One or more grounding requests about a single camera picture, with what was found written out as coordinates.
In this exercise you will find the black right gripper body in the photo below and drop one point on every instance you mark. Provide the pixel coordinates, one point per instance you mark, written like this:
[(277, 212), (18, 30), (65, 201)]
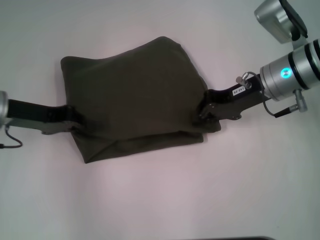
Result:
[(232, 93)]

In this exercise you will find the dark green t-shirt pink print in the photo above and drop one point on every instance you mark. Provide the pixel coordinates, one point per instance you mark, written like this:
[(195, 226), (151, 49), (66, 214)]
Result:
[(135, 100)]

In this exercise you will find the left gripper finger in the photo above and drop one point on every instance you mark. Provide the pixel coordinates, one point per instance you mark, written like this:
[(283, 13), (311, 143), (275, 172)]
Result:
[(85, 121)]

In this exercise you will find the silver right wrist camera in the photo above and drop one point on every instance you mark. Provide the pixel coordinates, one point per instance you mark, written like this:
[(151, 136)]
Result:
[(277, 17)]

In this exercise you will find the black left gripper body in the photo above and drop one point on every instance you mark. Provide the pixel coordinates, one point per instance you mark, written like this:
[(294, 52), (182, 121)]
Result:
[(32, 111)]

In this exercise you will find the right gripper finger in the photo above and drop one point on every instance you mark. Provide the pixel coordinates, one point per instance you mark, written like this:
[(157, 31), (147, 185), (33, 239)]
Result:
[(203, 112)]

